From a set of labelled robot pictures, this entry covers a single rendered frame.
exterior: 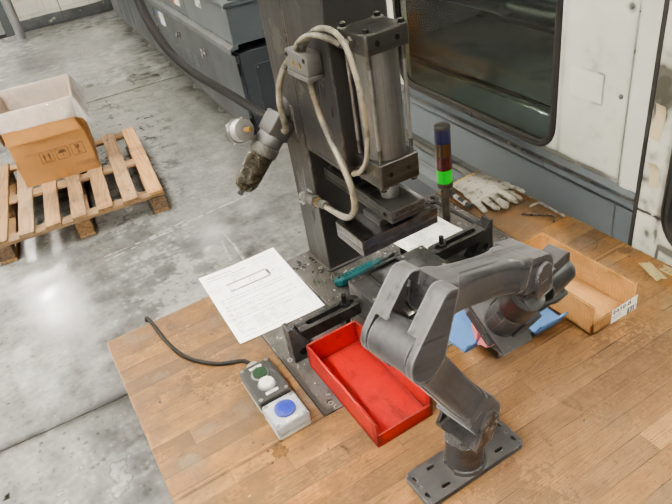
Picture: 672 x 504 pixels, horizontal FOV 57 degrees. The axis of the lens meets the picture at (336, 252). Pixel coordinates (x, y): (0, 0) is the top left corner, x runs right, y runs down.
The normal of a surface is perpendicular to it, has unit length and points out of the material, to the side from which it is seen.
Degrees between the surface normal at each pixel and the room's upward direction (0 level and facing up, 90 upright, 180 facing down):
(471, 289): 88
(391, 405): 0
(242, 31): 90
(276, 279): 1
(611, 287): 90
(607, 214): 90
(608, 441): 0
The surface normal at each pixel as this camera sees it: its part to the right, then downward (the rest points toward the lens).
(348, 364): -0.14, -0.81
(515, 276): 0.49, 0.33
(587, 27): -0.88, 0.37
